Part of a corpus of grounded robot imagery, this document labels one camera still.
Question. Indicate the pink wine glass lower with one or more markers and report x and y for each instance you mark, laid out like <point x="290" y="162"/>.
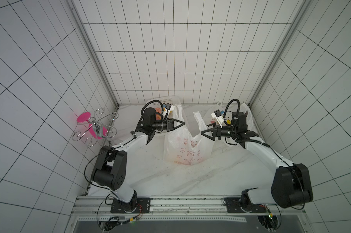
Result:
<point x="97" y="131"/>

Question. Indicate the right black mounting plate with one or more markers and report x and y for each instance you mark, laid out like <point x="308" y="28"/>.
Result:
<point x="236" y="205"/>

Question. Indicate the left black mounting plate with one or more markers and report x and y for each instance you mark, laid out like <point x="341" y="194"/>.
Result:
<point x="136" y="206"/>

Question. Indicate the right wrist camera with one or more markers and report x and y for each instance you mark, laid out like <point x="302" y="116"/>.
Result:
<point x="218" y="117"/>

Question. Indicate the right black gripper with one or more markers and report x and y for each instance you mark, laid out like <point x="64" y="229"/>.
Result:
<point x="216" y="132"/>

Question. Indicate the pink peach back left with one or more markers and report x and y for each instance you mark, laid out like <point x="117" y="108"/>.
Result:
<point x="159" y="110"/>

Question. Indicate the pink wine glass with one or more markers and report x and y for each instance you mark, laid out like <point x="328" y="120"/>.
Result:
<point x="84" y="117"/>
<point x="97" y="131"/>

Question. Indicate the white bag red lettering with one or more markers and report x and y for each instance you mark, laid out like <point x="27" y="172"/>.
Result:
<point x="182" y="148"/>

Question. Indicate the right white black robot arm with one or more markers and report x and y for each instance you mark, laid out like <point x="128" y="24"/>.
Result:
<point x="291" y="186"/>

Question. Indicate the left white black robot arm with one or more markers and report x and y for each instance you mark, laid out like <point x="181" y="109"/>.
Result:
<point x="110" y="167"/>

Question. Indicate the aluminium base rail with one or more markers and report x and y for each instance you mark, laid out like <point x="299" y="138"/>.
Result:
<point x="184" y="214"/>

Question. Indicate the chrome wire glass rack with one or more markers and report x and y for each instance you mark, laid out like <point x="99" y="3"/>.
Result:
<point x="84" y="135"/>

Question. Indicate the black mounting plate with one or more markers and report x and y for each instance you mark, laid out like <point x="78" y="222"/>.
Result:
<point x="136" y="206"/>
<point x="236" y="205"/>

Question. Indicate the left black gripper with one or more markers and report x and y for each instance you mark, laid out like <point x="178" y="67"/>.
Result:
<point x="169" y="124"/>

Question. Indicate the pink wine glass upper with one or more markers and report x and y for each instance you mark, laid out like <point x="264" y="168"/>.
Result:
<point x="84" y="117"/>

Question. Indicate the white perforated plastic basket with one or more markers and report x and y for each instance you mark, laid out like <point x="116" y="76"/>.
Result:
<point x="175" y="101"/>

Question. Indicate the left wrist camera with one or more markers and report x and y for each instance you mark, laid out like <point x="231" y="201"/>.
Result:
<point x="167" y="109"/>

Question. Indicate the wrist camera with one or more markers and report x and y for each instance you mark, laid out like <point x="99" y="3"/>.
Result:
<point x="167" y="109"/>
<point x="218" y="117"/>

